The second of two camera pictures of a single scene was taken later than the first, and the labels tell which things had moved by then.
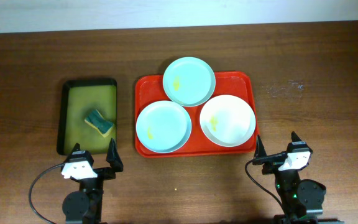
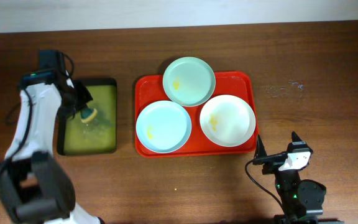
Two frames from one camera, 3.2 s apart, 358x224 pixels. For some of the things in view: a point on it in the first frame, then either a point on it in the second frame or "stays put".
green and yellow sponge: (97, 121) to (87, 115)
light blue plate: (163, 127) stays put
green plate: (189, 81) stays put
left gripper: (101, 173) to (81, 96)
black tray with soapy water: (87, 116) stays put
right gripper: (271, 162) stays put
